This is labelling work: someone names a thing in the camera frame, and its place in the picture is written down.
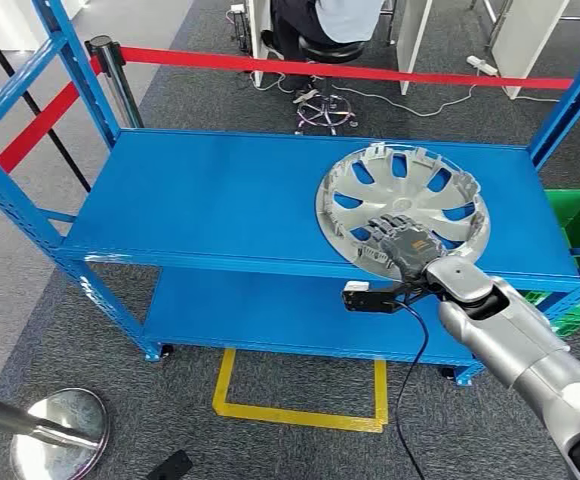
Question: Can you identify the blue metal shelf rack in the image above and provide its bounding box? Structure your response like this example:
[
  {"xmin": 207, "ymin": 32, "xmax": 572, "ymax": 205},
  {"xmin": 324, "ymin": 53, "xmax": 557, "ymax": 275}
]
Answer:
[{"xmin": 0, "ymin": 0, "xmax": 580, "ymax": 389}]

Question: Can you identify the white floor cable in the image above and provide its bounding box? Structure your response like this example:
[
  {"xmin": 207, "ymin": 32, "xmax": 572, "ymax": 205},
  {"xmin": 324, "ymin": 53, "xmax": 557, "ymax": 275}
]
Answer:
[{"xmin": 329, "ymin": 82, "xmax": 479, "ymax": 119}]

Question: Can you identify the short red barrier belt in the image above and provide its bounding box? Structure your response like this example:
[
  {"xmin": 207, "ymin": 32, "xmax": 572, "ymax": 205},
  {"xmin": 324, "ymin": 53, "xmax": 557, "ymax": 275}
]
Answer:
[{"xmin": 0, "ymin": 56, "xmax": 104, "ymax": 217}]

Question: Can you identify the grey plastic wheel hubcap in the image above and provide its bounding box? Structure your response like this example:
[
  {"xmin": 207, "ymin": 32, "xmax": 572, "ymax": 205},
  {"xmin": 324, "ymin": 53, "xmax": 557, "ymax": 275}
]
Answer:
[{"xmin": 315, "ymin": 142, "xmax": 492, "ymax": 283}]

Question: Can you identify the flat black plate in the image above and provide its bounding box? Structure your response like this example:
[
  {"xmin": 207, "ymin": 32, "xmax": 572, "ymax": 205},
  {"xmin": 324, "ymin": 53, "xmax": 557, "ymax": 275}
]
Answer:
[{"xmin": 146, "ymin": 449, "xmax": 194, "ymax": 480}]

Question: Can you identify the white power strip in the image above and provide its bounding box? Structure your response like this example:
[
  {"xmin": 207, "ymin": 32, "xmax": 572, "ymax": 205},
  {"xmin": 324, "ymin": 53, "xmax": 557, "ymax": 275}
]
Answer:
[{"xmin": 466, "ymin": 54, "xmax": 500, "ymax": 77}]

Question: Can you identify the black barrier belt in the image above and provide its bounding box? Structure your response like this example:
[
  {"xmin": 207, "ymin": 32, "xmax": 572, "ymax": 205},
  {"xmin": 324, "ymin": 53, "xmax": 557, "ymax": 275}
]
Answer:
[{"xmin": 0, "ymin": 7, "xmax": 92, "ymax": 195}]

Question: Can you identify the person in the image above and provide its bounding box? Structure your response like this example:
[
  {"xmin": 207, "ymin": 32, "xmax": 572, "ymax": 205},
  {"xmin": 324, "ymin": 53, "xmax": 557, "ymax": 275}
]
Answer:
[{"xmin": 261, "ymin": 0, "xmax": 386, "ymax": 104}]

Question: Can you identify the long red barrier belt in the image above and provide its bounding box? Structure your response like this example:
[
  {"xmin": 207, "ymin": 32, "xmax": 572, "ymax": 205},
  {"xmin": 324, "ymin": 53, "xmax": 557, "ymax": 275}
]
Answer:
[{"xmin": 119, "ymin": 46, "xmax": 580, "ymax": 93}]

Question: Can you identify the white desk side panel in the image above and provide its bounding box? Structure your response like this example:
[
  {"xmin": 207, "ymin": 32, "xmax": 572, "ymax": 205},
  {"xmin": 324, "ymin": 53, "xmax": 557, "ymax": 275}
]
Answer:
[
  {"xmin": 489, "ymin": 0, "xmax": 571, "ymax": 101},
  {"xmin": 247, "ymin": 0, "xmax": 271, "ymax": 87},
  {"xmin": 397, "ymin": 0, "xmax": 433, "ymax": 96}
]

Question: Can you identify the chrome stanchion post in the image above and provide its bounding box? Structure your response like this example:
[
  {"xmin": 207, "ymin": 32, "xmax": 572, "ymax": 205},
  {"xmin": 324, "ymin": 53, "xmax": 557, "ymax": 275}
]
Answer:
[{"xmin": 85, "ymin": 34, "xmax": 145, "ymax": 130}]

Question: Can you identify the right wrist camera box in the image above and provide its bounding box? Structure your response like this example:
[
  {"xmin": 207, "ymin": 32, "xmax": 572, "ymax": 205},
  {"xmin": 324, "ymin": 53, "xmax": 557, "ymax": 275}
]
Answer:
[{"xmin": 341, "ymin": 280, "xmax": 401, "ymax": 314}]

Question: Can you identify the black stool with chrome base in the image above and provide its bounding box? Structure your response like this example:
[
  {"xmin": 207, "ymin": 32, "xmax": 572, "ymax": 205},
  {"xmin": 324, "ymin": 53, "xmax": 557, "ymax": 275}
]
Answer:
[{"xmin": 295, "ymin": 36, "xmax": 366, "ymax": 137}]

